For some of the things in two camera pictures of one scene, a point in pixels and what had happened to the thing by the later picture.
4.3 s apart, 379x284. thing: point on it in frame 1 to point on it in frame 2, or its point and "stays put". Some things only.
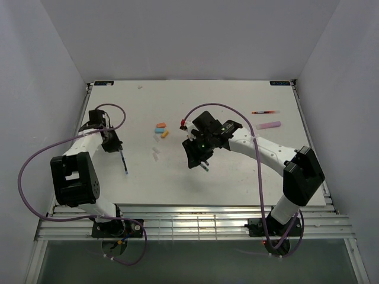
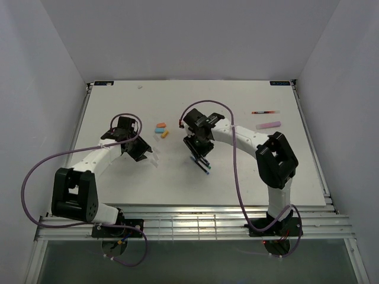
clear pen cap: (156, 138) stays put
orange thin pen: (265, 112) stays put
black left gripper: (115, 146) to (144, 147)
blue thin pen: (124, 163) to (199, 165)
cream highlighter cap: (164, 134) stays put
